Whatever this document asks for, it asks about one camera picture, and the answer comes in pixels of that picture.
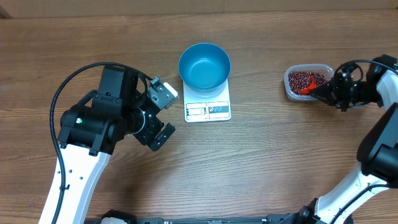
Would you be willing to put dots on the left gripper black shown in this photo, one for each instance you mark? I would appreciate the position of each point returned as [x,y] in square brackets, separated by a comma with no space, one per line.
[148,137]

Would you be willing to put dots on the orange scoop with blue handle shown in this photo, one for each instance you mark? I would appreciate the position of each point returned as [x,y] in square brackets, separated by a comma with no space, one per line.
[309,84]

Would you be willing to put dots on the clear plastic food container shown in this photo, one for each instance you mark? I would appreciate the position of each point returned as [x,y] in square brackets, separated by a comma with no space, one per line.
[322,69]

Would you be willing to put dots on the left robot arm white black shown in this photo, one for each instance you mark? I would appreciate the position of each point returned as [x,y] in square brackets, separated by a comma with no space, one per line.
[126,102]

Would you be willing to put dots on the red beans in container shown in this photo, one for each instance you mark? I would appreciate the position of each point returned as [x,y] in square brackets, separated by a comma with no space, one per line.
[296,80]

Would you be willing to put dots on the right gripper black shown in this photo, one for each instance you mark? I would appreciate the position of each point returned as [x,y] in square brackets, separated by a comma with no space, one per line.
[331,93]

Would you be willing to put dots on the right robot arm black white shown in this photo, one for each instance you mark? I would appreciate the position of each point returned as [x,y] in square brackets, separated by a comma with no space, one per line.
[376,170]

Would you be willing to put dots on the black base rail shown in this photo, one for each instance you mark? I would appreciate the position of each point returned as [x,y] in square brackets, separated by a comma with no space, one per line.
[116,216]

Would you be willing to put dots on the white digital kitchen scale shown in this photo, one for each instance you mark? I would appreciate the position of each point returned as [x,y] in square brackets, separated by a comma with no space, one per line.
[200,107]

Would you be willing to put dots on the blue metal bowl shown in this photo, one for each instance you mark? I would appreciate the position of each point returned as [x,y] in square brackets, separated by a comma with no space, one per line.
[204,67]

